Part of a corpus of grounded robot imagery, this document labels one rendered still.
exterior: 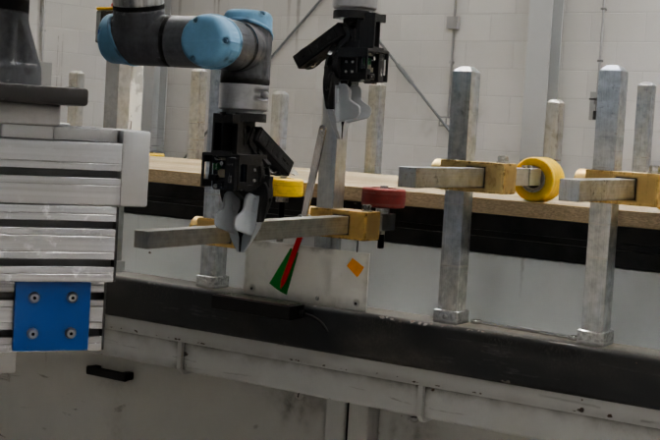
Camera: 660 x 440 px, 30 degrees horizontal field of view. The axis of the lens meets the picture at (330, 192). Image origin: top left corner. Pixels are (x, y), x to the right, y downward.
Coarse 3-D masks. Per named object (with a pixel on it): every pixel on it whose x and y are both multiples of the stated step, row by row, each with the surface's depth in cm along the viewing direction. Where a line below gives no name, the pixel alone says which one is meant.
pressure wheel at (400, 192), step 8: (368, 192) 222; (376, 192) 221; (384, 192) 221; (392, 192) 221; (400, 192) 222; (368, 200) 222; (376, 200) 221; (384, 200) 221; (392, 200) 221; (400, 200) 222; (376, 208) 225; (384, 208) 224; (392, 208) 222; (400, 208) 223
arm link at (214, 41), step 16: (176, 16) 178; (192, 16) 177; (208, 16) 172; (176, 32) 175; (192, 32) 172; (208, 32) 171; (224, 32) 171; (240, 32) 174; (176, 48) 175; (192, 48) 172; (208, 48) 171; (224, 48) 171; (240, 48) 174; (256, 48) 180; (176, 64) 177; (192, 64) 176; (208, 64) 172; (224, 64) 174; (240, 64) 178
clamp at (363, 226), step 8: (312, 208) 216; (320, 208) 215; (328, 208) 215; (336, 208) 215; (344, 208) 217; (352, 216) 212; (360, 216) 211; (368, 216) 211; (376, 216) 213; (352, 224) 212; (360, 224) 211; (368, 224) 211; (376, 224) 214; (352, 232) 212; (360, 232) 211; (368, 232) 212; (376, 232) 214; (360, 240) 211; (368, 240) 212; (376, 240) 214
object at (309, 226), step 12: (312, 216) 207; (324, 216) 209; (336, 216) 210; (348, 216) 212; (384, 216) 223; (264, 228) 191; (276, 228) 194; (288, 228) 197; (300, 228) 200; (312, 228) 203; (324, 228) 206; (336, 228) 209; (384, 228) 223; (264, 240) 192
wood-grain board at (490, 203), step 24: (168, 168) 272; (192, 168) 280; (360, 192) 237; (408, 192) 231; (432, 192) 231; (480, 192) 242; (528, 216) 218; (552, 216) 216; (576, 216) 214; (624, 216) 209; (648, 216) 207
